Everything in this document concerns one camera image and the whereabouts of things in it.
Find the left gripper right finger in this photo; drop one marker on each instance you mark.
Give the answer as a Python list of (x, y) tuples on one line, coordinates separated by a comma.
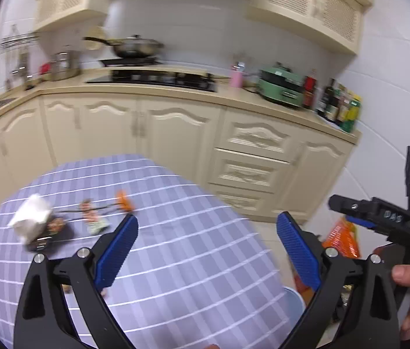
[(370, 317)]

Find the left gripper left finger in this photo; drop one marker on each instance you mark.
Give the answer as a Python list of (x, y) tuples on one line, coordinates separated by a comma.
[(43, 319)]

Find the dark brown snack wrapper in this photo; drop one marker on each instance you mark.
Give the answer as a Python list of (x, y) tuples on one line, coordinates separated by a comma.
[(56, 232)]

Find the white tissue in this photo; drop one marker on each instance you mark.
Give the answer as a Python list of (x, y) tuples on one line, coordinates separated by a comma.
[(31, 218)]

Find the red white snack wrapper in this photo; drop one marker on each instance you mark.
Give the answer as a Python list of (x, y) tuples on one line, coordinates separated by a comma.
[(94, 222)]

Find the lower kitchen cabinets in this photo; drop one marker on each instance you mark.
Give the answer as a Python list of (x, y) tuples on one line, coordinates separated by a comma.
[(258, 157)]

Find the person's left hand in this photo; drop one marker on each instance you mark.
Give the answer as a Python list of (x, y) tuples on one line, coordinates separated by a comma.
[(212, 346)]

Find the orange rice bag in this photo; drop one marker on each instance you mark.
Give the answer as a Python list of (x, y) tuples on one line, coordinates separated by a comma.
[(343, 237)]

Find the orange peel piece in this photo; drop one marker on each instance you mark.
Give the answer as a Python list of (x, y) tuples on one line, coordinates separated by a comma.
[(123, 202)]

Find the dark oil bottle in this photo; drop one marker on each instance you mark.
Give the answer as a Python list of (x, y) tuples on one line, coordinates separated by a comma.
[(332, 102)]

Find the grey checked tablecloth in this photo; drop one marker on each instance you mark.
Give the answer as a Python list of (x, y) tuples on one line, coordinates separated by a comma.
[(198, 273)]

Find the red sauce bottle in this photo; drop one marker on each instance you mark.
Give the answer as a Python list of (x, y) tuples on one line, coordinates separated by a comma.
[(309, 89)]

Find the green electric cooker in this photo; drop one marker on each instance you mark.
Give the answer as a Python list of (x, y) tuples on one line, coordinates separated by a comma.
[(280, 85)]

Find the pink utensil cup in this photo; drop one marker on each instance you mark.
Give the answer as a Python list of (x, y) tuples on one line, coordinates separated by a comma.
[(236, 79)]

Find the upper right lattice cabinet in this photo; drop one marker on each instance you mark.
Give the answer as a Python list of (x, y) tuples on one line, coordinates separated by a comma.
[(334, 24)]

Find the lattice cabinet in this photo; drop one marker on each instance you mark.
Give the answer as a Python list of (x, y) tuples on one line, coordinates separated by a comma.
[(334, 24), (67, 1)]

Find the black gas stove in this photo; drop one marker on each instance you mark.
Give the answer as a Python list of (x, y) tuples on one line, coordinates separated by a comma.
[(137, 71)]

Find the steel stock pot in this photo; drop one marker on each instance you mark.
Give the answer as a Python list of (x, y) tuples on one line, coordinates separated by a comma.
[(65, 65)]

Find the steel wok with lid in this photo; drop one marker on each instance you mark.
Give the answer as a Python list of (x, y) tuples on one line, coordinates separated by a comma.
[(132, 47)]

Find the upper left lattice cabinet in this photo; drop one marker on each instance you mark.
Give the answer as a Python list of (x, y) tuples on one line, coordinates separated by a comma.
[(67, 1)]

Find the wall utensil rack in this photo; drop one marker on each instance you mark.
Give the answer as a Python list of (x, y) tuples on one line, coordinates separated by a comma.
[(16, 49)]

